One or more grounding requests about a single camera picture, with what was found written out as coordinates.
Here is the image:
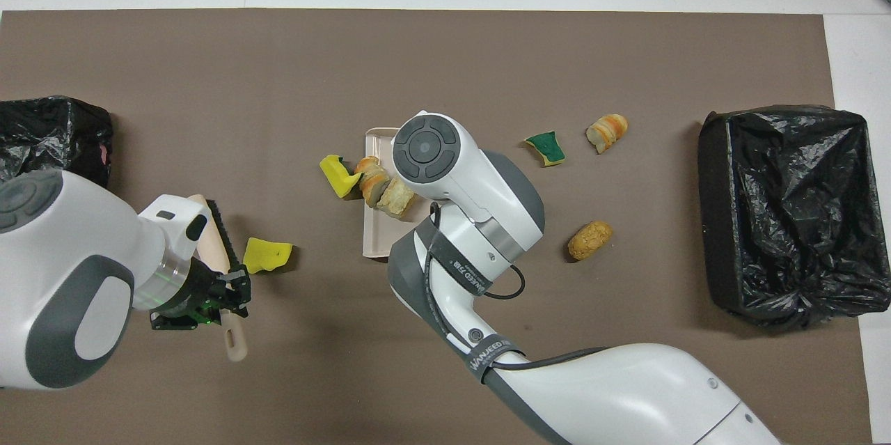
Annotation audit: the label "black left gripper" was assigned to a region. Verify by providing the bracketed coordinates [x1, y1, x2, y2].
[149, 258, 252, 331]

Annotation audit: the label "beige hand brush black bristles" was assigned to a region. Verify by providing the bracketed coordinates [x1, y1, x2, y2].
[187, 193, 249, 363]

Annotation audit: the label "beige plastic dustpan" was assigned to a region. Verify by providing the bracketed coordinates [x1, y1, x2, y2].
[362, 127, 418, 261]

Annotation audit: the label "notched yellow green-backed sponge piece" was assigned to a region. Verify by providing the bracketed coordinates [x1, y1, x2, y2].
[320, 155, 363, 200]

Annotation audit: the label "pale beige foam chunk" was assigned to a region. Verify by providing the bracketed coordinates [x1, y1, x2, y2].
[376, 177, 418, 217]
[354, 156, 392, 210]

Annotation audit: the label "small green yellow sponge wedge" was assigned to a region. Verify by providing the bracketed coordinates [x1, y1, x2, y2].
[523, 130, 566, 168]

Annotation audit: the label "golden brown bread roll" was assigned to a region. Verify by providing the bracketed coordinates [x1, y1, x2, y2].
[567, 220, 614, 262]

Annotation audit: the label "orange striped croissant piece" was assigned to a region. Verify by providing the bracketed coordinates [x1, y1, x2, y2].
[585, 114, 629, 155]

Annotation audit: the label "black bag lined bin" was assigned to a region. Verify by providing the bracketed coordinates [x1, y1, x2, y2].
[0, 95, 114, 189]
[698, 105, 891, 331]

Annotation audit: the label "brown paper table mat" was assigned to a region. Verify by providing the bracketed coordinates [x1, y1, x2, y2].
[0, 8, 873, 445]

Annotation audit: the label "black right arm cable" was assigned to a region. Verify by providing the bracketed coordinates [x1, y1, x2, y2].
[426, 203, 608, 370]

